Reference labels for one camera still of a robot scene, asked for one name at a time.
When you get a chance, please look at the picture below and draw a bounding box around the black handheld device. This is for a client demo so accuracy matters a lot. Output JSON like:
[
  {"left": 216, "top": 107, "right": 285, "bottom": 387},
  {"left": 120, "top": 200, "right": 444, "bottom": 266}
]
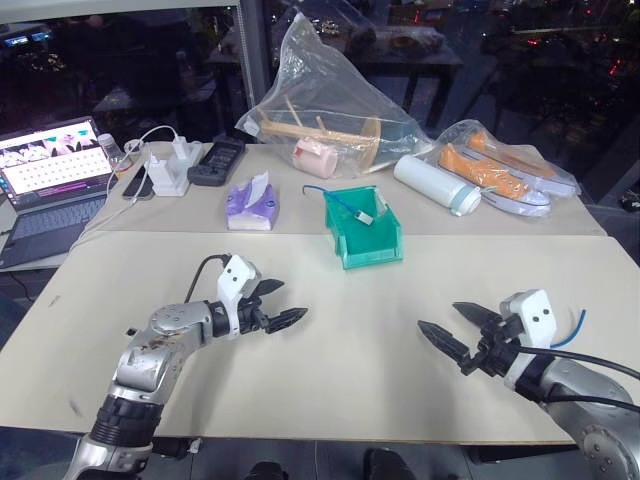
[{"left": 186, "top": 138, "right": 247, "bottom": 188}]

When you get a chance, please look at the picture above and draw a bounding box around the pink roll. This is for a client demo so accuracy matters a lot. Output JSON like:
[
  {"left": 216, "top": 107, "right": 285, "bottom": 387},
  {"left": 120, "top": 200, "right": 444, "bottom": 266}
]
[{"left": 291, "top": 136, "right": 339, "bottom": 180}]

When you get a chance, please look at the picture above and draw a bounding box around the dark smartphone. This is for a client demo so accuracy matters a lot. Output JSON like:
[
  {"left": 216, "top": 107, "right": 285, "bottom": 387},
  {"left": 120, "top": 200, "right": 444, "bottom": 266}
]
[{"left": 121, "top": 164, "right": 154, "bottom": 202}]

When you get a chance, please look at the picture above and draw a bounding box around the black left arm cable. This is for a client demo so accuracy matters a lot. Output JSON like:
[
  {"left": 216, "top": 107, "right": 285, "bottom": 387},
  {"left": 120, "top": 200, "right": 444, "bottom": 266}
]
[{"left": 183, "top": 254, "right": 232, "bottom": 304}]

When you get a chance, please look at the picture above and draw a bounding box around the small clear jar white lid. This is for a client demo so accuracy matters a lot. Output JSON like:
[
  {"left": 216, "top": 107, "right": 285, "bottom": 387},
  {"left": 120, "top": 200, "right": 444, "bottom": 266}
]
[{"left": 96, "top": 133, "right": 124, "bottom": 169}]

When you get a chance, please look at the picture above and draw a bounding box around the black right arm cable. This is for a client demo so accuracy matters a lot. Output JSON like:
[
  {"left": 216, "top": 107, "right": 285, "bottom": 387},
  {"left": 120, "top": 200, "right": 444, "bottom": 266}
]
[{"left": 517, "top": 343, "right": 640, "bottom": 407}]

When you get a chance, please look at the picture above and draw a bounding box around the green plastic bin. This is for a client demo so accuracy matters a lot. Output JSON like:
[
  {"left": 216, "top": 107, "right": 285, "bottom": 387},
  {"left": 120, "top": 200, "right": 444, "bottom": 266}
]
[{"left": 323, "top": 185, "right": 405, "bottom": 272}]

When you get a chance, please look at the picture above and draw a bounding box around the open grey laptop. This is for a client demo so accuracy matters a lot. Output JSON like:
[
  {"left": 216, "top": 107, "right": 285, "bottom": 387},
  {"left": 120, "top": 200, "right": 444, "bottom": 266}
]
[{"left": 0, "top": 115, "right": 120, "bottom": 272}]

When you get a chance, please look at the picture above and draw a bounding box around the white insulated bottle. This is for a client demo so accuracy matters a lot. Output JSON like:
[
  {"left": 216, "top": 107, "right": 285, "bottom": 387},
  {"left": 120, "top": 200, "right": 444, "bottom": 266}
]
[{"left": 392, "top": 154, "right": 483, "bottom": 218}]

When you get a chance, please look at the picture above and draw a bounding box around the white charging cable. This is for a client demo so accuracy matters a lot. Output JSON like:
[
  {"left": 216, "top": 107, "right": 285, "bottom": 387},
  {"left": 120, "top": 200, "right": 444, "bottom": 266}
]
[{"left": 82, "top": 125, "right": 180, "bottom": 236}]

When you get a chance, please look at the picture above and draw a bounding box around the large clear plastic bag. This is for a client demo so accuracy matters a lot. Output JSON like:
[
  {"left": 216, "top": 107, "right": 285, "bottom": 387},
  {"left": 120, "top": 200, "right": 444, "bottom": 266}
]
[{"left": 234, "top": 11, "right": 434, "bottom": 182}]

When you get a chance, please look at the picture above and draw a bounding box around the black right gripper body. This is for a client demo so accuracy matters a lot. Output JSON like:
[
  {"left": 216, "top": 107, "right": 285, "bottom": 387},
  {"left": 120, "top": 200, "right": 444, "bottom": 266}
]
[{"left": 460, "top": 318, "right": 522, "bottom": 378}]

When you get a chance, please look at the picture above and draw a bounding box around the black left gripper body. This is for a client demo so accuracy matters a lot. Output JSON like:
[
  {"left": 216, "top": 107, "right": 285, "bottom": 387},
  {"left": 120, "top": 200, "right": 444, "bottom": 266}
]
[{"left": 236, "top": 292, "right": 275, "bottom": 337}]

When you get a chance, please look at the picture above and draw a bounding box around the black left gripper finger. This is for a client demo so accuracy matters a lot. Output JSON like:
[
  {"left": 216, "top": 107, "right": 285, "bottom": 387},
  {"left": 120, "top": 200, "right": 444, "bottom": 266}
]
[
  {"left": 253, "top": 278, "right": 287, "bottom": 298},
  {"left": 266, "top": 307, "right": 309, "bottom": 336}
]

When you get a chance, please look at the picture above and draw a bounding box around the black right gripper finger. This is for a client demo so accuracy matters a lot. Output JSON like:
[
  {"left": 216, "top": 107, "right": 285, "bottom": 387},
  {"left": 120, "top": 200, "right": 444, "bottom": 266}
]
[
  {"left": 451, "top": 301, "right": 502, "bottom": 330},
  {"left": 416, "top": 319, "right": 475, "bottom": 367}
]

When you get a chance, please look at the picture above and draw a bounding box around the beige table mat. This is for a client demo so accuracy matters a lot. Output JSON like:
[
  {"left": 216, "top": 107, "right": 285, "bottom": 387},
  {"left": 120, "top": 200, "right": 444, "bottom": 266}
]
[
  {"left": 0, "top": 231, "right": 640, "bottom": 447},
  {"left": 83, "top": 141, "right": 609, "bottom": 237}
]

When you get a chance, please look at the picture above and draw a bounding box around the clear plastic shoe bag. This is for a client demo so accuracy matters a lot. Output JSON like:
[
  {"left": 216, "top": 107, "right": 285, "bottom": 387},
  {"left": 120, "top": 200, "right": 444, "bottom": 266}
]
[{"left": 428, "top": 119, "right": 582, "bottom": 219}]

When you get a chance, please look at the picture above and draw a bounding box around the blue cable with white plug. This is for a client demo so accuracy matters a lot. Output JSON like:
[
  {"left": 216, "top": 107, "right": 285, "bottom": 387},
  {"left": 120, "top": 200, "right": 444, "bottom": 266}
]
[{"left": 301, "top": 184, "right": 375, "bottom": 227}]

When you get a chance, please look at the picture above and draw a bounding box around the white power strip with chargers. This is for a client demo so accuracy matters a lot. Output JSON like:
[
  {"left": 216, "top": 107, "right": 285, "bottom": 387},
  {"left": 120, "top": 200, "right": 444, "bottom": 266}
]
[{"left": 143, "top": 135, "right": 204, "bottom": 198}]

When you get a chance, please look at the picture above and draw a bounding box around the wooden rack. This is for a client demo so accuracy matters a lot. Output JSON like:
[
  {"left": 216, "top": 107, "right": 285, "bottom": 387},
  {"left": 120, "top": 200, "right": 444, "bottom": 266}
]
[{"left": 256, "top": 96, "right": 383, "bottom": 172}]

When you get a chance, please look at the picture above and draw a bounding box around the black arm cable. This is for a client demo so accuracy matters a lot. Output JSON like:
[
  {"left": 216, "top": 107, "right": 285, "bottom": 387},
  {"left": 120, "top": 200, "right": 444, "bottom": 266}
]
[
  {"left": 183, "top": 254, "right": 232, "bottom": 304},
  {"left": 517, "top": 343, "right": 640, "bottom": 407}
]

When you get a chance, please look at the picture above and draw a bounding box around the grey window frame post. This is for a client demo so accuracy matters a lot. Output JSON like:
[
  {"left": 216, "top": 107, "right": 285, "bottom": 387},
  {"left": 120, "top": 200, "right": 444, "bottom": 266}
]
[{"left": 233, "top": 0, "right": 267, "bottom": 132}]

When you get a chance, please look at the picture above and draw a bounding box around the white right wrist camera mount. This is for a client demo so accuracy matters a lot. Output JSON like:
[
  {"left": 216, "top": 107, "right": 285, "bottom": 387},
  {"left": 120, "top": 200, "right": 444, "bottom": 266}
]
[{"left": 498, "top": 288, "right": 558, "bottom": 389}]

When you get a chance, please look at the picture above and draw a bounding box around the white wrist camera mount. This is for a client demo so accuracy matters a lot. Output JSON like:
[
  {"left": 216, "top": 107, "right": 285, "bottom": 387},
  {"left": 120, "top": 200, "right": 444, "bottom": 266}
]
[
  {"left": 216, "top": 254, "right": 264, "bottom": 335},
  {"left": 498, "top": 288, "right": 558, "bottom": 389}
]

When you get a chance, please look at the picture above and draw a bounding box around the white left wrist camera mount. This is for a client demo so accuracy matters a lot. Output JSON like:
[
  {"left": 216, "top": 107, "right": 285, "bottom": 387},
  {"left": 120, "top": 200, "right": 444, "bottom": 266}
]
[{"left": 216, "top": 254, "right": 264, "bottom": 335}]

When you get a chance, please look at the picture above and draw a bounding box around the purple tissue pack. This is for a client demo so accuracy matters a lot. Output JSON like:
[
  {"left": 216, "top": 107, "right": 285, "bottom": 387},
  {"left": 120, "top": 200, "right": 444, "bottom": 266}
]
[{"left": 225, "top": 170, "right": 280, "bottom": 233}]

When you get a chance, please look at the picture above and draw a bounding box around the dark background table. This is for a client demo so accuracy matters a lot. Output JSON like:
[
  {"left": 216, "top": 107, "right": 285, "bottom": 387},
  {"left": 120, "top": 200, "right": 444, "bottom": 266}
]
[{"left": 344, "top": 24, "right": 465, "bottom": 124}]

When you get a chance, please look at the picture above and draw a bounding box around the orange canvas shoe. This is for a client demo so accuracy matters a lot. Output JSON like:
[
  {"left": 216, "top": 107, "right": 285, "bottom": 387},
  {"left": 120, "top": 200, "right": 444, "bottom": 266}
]
[
  {"left": 466, "top": 130, "right": 577, "bottom": 198},
  {"left": 438, "top": 143, "right": 552, "bottom": 218}
]

